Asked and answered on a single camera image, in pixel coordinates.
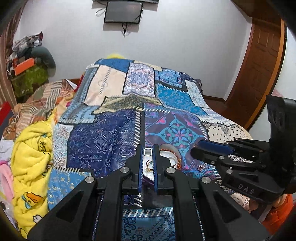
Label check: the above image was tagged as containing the pile of clothes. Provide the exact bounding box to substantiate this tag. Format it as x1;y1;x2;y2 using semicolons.
6;32;56;98

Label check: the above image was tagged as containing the orange sleeve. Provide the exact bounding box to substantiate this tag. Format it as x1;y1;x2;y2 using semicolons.
262;194;294;235

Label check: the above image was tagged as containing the striped brown blanket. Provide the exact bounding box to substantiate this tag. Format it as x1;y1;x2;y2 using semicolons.
2;79;74;141

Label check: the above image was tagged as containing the red beaded bracelet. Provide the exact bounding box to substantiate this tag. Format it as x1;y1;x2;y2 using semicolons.
159;148;183;171

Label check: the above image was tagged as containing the brown wooden door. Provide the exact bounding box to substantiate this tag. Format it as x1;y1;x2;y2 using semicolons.
225;19;287;130

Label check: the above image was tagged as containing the wall-mounted television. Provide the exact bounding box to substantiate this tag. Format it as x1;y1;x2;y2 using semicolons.
104;1;143;24

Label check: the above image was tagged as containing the heart-shaped jewelry tray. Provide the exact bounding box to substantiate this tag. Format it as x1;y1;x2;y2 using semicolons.
142;144;182;188

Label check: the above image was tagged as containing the blue patchwork bedspread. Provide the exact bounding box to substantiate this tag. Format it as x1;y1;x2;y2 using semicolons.
53;59;250;240

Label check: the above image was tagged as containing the yellow duck blanket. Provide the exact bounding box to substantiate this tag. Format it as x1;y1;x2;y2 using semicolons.
11;109;56;238

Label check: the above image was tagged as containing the hand holding other gripper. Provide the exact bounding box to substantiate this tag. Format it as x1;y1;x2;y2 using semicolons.
249;195;285;212

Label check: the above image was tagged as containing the gold ring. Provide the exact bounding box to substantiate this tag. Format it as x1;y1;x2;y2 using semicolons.
144;159;155;173

